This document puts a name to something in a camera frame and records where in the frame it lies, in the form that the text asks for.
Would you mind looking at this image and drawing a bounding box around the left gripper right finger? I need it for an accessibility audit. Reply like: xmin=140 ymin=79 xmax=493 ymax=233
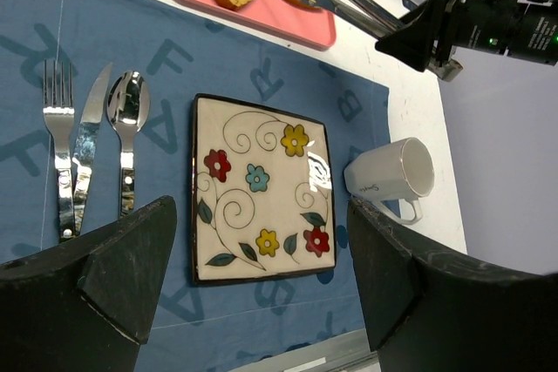
xmin=347 ymin=199 xmax=557 ymax=371

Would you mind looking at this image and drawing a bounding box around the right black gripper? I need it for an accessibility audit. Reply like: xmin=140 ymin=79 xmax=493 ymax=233
xmin=374 ymin=0 xmax=524 ymax=84

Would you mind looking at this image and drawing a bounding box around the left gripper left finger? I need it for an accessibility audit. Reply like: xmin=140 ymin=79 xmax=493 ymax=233
xmin=1 ymin=196 xmax=177 ymax=371

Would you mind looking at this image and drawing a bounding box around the white ceramic mug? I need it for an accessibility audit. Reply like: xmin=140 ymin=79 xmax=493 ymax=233
xmin=344 ymin=138 xmax=435 ymax=226

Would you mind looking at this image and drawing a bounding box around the silver knife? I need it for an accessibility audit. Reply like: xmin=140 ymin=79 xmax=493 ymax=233
xmin=71 ymin=63 xmax=112 ymax=236

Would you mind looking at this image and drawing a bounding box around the silver fork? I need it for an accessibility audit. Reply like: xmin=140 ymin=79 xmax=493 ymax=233
xmin=43 ymin=59 xmax=76 ymax=242

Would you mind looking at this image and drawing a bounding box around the square floral ceramic plate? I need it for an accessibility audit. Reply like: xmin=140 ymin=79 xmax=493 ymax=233
xmin=191 ymin=93 xmax=337 ymax=284

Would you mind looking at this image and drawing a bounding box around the silver spoon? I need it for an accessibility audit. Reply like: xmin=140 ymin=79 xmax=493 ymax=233
xmin=105 ymin=70 xmax=151 ymax=218

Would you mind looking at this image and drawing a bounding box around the blue letter-print placemat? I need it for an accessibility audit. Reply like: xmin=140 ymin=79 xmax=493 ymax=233
xmin=1 ymin=0 xmax=390 ymax=371

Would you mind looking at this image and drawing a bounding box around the pink plastic tray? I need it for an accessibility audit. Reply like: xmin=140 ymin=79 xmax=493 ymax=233
xmin=177 ymin=0 xmax=337 ymax=51

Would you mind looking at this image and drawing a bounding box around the aluminium table frame rail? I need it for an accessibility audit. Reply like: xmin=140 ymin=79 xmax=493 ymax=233
xmin=256 ymin=329 xmax=381 ymax=371

